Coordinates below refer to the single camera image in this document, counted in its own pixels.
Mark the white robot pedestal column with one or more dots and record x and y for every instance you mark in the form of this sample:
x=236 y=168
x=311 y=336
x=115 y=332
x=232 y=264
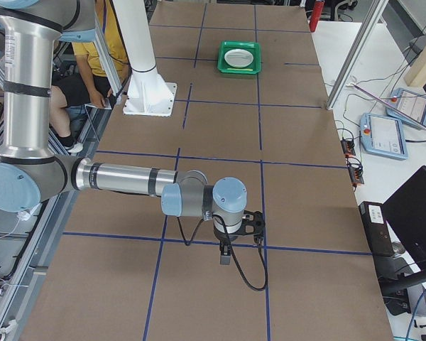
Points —
x=148 y=93

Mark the person's hand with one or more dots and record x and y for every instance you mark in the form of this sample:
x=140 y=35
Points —
x=97 y=99

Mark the black monitor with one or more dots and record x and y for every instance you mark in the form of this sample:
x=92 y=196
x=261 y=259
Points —
x=405 y=211

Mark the orange black adapter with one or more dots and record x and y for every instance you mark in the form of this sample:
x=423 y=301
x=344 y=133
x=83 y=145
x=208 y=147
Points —
x=348 y=147
x=356 y=176

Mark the blue teach pendant near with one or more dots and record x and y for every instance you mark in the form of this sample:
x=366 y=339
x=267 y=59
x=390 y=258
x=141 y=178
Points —
x=383 y=135

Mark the blue teach pendant far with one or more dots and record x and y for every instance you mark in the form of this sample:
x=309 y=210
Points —
x=409 y=102

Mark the white round plate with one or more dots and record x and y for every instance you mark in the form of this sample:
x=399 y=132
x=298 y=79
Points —
x=239 y=64

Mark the red cylinder tube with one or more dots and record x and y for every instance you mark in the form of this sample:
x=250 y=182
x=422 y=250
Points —
x=316 y=14

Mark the blue teach pendant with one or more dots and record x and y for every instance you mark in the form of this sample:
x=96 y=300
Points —
x=383 y=135
x=409 y=102

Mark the black desktop box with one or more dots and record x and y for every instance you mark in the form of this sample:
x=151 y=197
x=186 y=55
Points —
x=376 y=229

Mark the yellow plastic spoon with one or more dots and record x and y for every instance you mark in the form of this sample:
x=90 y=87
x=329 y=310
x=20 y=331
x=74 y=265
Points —
x=241 y=69

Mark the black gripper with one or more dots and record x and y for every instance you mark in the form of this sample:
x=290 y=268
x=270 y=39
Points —
x=223 y=238

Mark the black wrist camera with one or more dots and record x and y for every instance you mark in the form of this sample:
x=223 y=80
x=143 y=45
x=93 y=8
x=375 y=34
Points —
x=253 y=224

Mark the green plastic tray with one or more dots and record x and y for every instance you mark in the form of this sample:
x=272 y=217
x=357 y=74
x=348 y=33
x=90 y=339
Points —
x=252 y=47

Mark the wooden board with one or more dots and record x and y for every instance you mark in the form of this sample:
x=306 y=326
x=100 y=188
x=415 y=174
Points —
x=416 y=76

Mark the aluminium frame post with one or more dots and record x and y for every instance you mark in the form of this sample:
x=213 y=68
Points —
x=372 y=17

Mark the orange black adapter upper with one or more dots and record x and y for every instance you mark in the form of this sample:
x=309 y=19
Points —
x=348 y=147

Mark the person in yellow shirt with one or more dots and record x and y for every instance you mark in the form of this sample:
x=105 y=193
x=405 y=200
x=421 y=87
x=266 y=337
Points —
x=74 y=90

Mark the orange black adapter lower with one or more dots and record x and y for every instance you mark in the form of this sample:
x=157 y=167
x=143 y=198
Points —
x=356 y=176

